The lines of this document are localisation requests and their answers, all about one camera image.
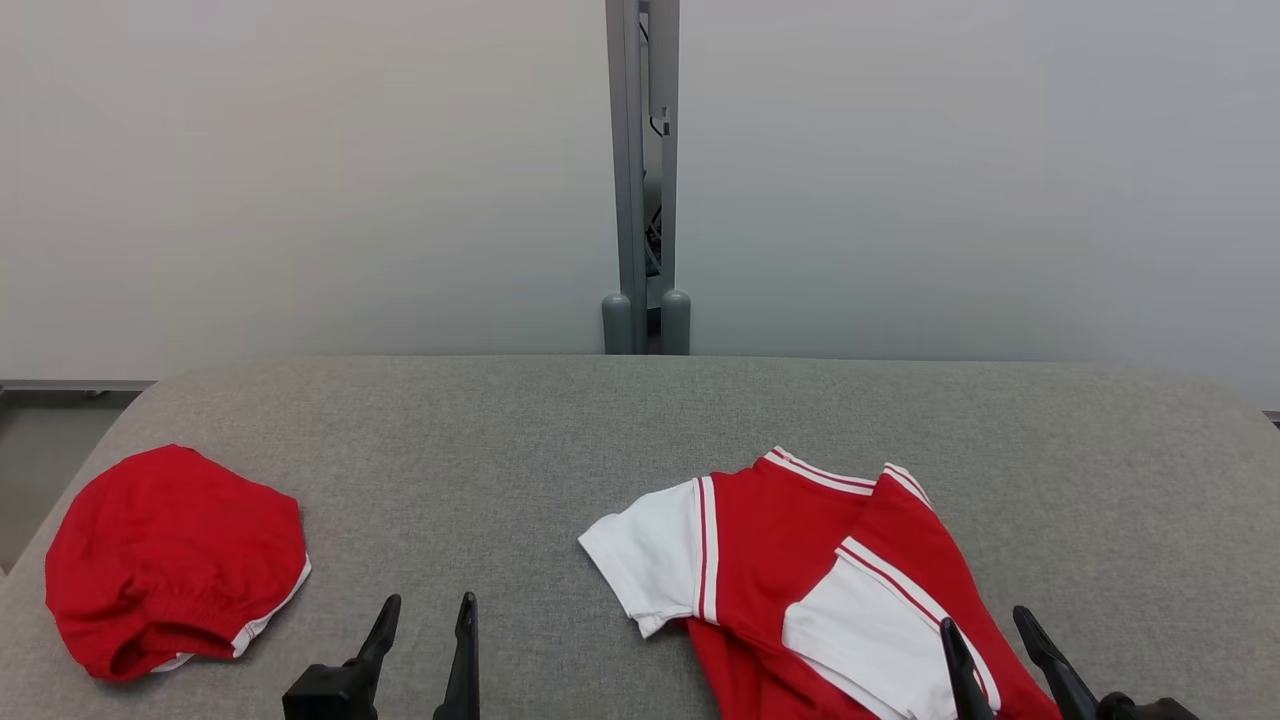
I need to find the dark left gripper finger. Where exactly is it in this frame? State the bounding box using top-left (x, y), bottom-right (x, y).
top-left (433, 591), bottom-right (482, 720)
top-left (348, 594), bottom-right (402, 681)

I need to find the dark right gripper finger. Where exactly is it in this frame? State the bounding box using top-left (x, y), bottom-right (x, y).
top-left (939, 617), bottom-right (998, 720)
top-left (1012, 605), bottom-right (1102, 720)

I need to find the red white basketball jersey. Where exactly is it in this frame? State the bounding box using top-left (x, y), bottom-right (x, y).
top-left (578, 446), bottom-right (1063, 720)

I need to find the red shorts white trim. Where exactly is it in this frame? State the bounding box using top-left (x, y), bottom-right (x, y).
top-left (45, 444), bottom-right (313, 684)

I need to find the grey partition base rail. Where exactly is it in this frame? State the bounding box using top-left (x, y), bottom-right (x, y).
top-left (0, 379), bottom-right (156, 397)

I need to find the grey metal partition post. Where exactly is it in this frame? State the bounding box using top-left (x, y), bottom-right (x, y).
top-left (601, 0), bottom-right (692, 356)

